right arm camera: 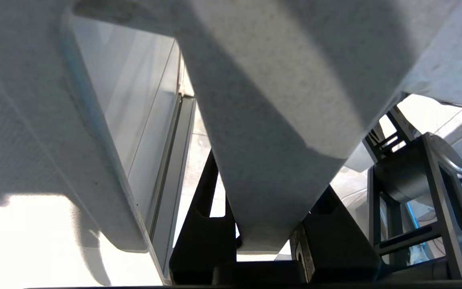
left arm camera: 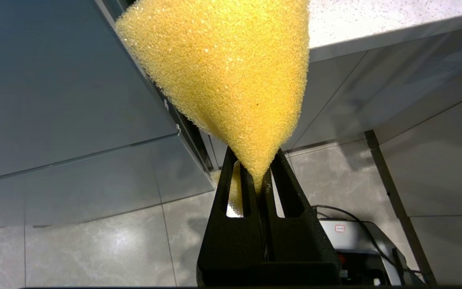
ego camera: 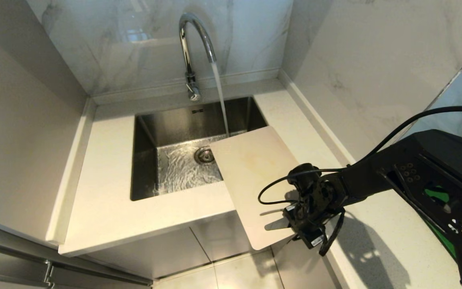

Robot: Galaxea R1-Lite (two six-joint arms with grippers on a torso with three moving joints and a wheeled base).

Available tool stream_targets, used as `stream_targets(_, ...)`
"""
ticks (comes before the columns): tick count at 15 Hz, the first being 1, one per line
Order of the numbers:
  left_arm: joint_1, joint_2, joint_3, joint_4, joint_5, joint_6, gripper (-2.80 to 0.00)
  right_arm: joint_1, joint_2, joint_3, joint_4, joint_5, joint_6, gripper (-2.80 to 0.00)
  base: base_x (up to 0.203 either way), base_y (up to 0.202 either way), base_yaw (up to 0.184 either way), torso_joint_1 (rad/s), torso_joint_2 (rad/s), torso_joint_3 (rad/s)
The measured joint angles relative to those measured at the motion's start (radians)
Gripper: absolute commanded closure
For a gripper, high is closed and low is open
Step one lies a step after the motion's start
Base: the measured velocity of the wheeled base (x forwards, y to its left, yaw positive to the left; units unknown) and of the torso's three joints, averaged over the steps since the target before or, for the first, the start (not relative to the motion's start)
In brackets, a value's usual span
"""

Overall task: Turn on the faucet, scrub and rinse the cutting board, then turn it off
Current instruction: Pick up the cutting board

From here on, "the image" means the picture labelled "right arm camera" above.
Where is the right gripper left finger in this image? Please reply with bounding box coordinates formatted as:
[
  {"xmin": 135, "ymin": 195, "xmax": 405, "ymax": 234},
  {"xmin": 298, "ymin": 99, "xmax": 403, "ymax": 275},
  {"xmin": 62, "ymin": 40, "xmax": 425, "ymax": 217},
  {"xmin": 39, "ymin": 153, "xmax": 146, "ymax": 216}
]
[{"xmin": 169, "ymin": 150, "xmax": 238, "ymax": 285}]

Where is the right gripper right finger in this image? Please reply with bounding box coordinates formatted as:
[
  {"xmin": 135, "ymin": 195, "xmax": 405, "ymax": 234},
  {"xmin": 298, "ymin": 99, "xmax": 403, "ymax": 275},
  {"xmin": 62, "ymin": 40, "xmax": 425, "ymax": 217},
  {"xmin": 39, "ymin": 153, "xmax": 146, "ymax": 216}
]
[{"xmin": 290, "ymin": 185, "xmax": 381, "ymax": 284}]

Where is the white cabinet door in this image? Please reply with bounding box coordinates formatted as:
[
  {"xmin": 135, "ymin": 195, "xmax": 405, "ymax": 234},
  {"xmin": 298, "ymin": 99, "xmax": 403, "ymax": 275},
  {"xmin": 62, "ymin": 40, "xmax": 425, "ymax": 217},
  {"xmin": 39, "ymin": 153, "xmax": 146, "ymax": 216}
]
[{"xmin": 72, "ymin": 15, "xmax": 182, "ymax": 210}]

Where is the grey speckled countertop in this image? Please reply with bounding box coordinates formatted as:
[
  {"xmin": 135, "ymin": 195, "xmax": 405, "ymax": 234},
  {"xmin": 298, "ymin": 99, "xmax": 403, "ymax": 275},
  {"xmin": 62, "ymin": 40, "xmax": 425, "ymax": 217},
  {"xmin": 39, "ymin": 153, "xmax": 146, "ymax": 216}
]
[{"xmin": 0, "ymin": 0, "xmax": 151, "ymax": 254}]

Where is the black metal frame stand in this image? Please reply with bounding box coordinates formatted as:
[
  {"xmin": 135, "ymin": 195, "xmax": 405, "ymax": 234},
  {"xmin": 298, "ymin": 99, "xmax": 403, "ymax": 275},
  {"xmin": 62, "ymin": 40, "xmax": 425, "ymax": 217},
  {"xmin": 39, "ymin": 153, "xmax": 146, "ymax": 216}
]
[{"xmin": 363, "ymin": 106, "xmax": 462, "ymax": 281}]

